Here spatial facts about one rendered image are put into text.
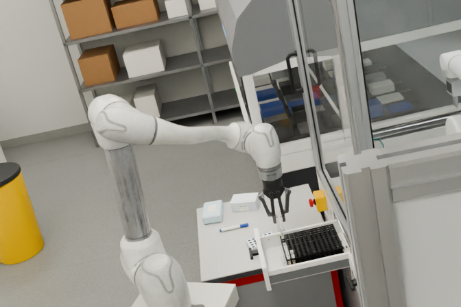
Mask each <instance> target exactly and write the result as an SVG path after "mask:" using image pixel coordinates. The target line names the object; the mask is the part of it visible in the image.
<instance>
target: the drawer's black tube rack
mask: <svg viewBox="0 0 461 307"><path fill-rule="evenodd" d="M331 225H332V226H331ZM327 228H328V229H327ZM310 230H311V231H310ZM327 230H328V231H327ZM324 231H325V232H324ZM310 232H311V233H310ZM315 233H316V234H315ZM300 234H301V235H300ZM291 236H292V237H291ZM300 236H301V237H300ZM284 237H285V240H286V243H287V247H288V249H289V254H290V250H293V252H294V253H293V254H294V256H295V258H292V256H291V254H290V258H291V259H292V260H291V264H292V265H293V260H295V261H296V263H300V262H306V261H309V260H315V259H318V258H324V257H327V256H333V255H336V254H342V253H344V251H343V249H344V248H343V245H342V243H341V241H340V238H339V236H338V233H337V232H336V230H335V227H334V225H333V224H330V225H324V226H320V227H317V228H312V229H308V230H303V231H299V232H294V233H290V234H284ZM288 239H289V240H288Z"/></svg>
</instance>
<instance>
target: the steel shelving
mask: <svg viewBox="0 0 461 307"><path fill-rule="evenodd" d="M190 1H191V6H192V12H191V9H190V6H189V0H185V4H186V7H187V12H188V14H187V15H184V16H178V17H174V18H171V19H169V18H168V15H167V11H163V12H160V13H161V14H160V16H159V19H158V20H157V21H152V22H149V23H143V24H140V25H133V26H130V27H125V28H121V29H117V28H116V25H115V26H114V28H113V30H112V31H111V32H106V33H103V34H97V35H93V36H87V37H84V38H79V39H75V40H71V37H70V36H69V37H68V38H67V39H66V40H65V37H64V33H63V30H62V27H61V24H60V21H59V18H58V14H57V12H56V8H55V5H54V2H53V0H49V3H50V6H51V10H52V12H53V15H54V18H55V21H56V25H57V27H58V31H59V34H60V37H61V40H62V43H63V46H64V50H65V52H66V55H67V58H68V61H69V65H70V67H71V71H72V74H73V77H74V80H75V83H76V86H77V88H78V92H79V95H80V99H81V101H82V105H83V107H84V111H85V113H86V117H87V120H88V124H89V126H90V129H91V132H92V135H93V138H94V141H95V145H96V148H98V147H100V146H99V144H98V141H97V139H96V137H95V134H94V131H93V128H92V127H91V122H90V121H89V119H88V108H87V105H86V101H85V98H84V95H83V93H84V92H87V91H91V92H92V94H93V98H94V99H95V98H96V97H97V95H96V93H95V90H97V89H100V88H107V87H110V86H116V85H120V84H126V83H129V82H135V81H139V80H142V79H149V78H152V77H158V76H162V75H168V74H172V73H177V72H181V71H187V70H191V69H196V68H200V67H201V69H202V75H203V78H204V83H205V86H206V92H207V94H205V95H199V96H195V97H189V98H186V99H179V100H175V101H170V102H166V103H162V107H161V115H160V117H158V118H160V119H163V120H165V121H174V120H177V119H183V118H187V117H191V116H197V115H201V114H206V113H210V112H212V115H213V120H214V123H217V119H216V115H215V112H217V111H220V110H226V109H230V108H236V107H240V104H239V100H238V96H237V92H236V90H235V88H232V89H228V90H222V91H218V92H213V87H212V83H211V78H210V75H209V69H208V66H210V65H214V64H219V63H223V62H229V61H230V58H229V54H228V49H227V45H224V46H220V47H214V48H210V49H205V50H204V49H203V45H202V40H201V37H200V31H199V28H198V23H197V19H196V18H199V17H202V16H208V15H212V14H217V13H218V11H217V7H216V8H210V9H206V10H200V6H199V3H198V4H194V5H193V2H192V0H190ZM63 2H64V0H63ZM186 20H189V21H190V24H191V29H192V32H193V38H194V41H195V44H196V49H197V51H195V52H191V53H186V54H182V55H179V56H172V57H169V58H166V65H165V70H164V71H159V72H156V73H150V74H147V75H141V76H137V77H131V78H129V76H128V72H127V69H126V67H121V69H120V71H119V73H118V75H117V77H116V79H115V80H114V81H110V82H104V83H100V84H94V85H90V86H85V83H84V82H82V85H80V83H79V79H78V76H77V73H76V71H75V67H74V65H73V61H72V58H71V54H70V52H69V48H68V46H69V45H75V44H77V46H78V51H79V53H80V56H81V55H82V54H83V51H82V48H81V45H80V43H82V42H88V41H92V40H97V39H101V38H107V37H111V36H116V35H120V34H126V33H129V32H135V31H139V30H142V29H148V28H152V27H158V26H161V25H167V24H170V23H176V22H180V21H186ZM193 22H194V23H193ZM194 25H195V26H194ZM196 33H197V35H196ZM198 42H199V43H198ZM199 45H200V46H199ZM204 68H205V69H204ZM205 71H206V72H205ZM206 77H207V78H206ZM207 80H208V81H207ZM209 88H210V90H209ZM210 91H211V92H210Z"/></svg>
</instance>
